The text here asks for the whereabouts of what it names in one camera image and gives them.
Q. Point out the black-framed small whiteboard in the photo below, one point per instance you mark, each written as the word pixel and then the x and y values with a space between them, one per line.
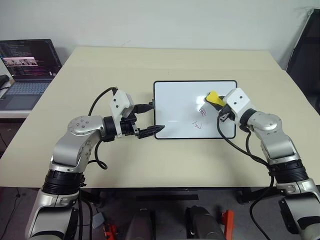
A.
pixel 177 110

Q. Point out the grey foot pedal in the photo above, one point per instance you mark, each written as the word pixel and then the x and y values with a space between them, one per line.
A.
pixel 98 227

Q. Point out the orange bracket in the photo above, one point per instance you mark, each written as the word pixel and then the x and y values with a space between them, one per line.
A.
pixel 228 222
pixel 110 232

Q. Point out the black table frame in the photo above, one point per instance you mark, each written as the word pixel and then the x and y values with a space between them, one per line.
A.
pixel 165 193

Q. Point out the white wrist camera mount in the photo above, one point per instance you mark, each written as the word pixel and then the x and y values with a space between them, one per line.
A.
pixel 120 101
pixel 237 100

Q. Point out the dark rounded shape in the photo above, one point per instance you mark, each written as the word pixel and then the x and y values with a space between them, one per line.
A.
pixel 140 225
pixel 202 222

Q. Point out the open grey laptop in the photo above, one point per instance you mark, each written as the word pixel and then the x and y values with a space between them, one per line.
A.
pixel 27 75

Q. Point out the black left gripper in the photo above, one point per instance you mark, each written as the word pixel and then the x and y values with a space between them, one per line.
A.
pixel 128 125

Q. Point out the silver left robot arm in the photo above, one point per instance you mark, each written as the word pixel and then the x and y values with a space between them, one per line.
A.
pixel 82 127

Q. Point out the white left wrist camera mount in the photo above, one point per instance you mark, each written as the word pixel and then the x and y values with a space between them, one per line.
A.
pixel 120 101

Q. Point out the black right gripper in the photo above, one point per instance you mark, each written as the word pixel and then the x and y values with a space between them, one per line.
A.
pixel 225 114

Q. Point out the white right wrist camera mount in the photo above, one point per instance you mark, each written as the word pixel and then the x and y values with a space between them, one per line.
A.
pixel 237 100

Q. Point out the yellow whiteboard eraser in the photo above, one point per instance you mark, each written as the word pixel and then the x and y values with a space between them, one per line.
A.
pixel 214 97

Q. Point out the black chair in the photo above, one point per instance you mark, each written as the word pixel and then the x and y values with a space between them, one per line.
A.
pixel 306 62

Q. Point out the black object beside laptop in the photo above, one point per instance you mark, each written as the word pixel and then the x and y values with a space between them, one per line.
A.
pixel 3 81

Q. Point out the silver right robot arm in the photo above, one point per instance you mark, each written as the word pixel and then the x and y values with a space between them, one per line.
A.
pixel 270 125

